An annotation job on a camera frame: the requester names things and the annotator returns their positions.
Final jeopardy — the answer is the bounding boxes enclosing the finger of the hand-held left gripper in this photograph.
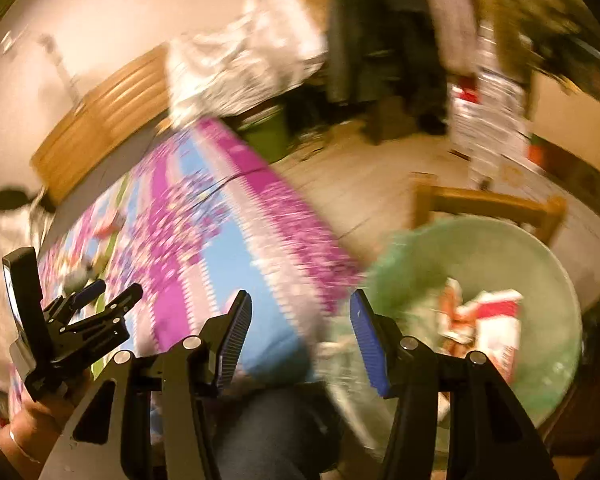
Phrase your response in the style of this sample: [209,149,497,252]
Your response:
[62,282,145,335]
[55,280,108,321]

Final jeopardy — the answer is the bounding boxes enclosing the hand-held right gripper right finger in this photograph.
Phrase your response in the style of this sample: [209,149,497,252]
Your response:
[349,289,561,480]

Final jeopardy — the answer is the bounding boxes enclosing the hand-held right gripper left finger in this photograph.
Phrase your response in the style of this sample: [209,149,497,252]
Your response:
[40,289,253,480]

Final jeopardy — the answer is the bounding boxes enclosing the pink box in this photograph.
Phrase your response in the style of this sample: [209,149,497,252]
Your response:
[92,212,126,238]

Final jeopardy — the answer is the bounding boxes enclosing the orange brown packet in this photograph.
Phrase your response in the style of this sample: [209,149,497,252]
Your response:
[437,277,468,346]

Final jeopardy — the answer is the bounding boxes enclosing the red and white box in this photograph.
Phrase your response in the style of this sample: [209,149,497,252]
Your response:
[462,290,523,386]

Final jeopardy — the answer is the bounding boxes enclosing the bin with green bag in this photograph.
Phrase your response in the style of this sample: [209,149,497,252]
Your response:
[325,215,583,471]

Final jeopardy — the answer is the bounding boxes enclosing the person's left forearm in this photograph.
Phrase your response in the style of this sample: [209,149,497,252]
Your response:
[0,432,36,480]

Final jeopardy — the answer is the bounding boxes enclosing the person's left hand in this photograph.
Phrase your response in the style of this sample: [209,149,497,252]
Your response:
[10,366,95,461]

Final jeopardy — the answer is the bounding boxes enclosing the silver satin cloth cover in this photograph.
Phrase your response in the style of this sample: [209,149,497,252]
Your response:
[0,200,56,391]
[167,0,331,121]

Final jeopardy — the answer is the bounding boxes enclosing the bed with floral striped sheet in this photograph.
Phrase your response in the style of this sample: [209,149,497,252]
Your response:
[7,117,366,441]

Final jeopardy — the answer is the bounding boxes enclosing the person's leg in jeans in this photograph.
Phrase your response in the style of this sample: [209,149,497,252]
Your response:
[210,385,341,480]

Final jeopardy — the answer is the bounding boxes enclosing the black cloth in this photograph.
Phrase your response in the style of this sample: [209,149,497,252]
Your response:
[0,187,36,216]

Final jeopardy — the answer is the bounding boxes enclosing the wooden headboard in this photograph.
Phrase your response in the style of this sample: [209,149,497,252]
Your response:
[30,42,176,201]

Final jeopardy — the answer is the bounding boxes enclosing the light wooden stool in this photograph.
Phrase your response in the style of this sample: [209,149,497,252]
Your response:
[412,175,568,246]

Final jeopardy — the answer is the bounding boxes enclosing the green bucket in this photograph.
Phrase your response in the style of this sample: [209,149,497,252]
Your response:
[240,110,288,161]

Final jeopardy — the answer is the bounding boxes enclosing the stack of white packages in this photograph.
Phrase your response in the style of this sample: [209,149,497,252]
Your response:
[450,20,531,186]

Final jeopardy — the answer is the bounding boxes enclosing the black jacket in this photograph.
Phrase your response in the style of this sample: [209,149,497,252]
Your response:
[370,0,453,136]

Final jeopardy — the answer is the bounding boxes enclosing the dark green jacket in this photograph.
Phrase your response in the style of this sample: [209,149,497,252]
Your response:
[325,0,381,106]

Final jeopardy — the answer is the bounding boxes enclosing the pink curtain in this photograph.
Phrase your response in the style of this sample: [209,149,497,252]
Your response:
[405,0,486,76]

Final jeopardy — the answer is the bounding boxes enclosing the silver bracelet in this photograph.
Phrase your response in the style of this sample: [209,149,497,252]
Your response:
[7,427,41,463]

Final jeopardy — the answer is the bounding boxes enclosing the black cable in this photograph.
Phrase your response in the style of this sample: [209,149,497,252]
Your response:
[195,167,268,206]

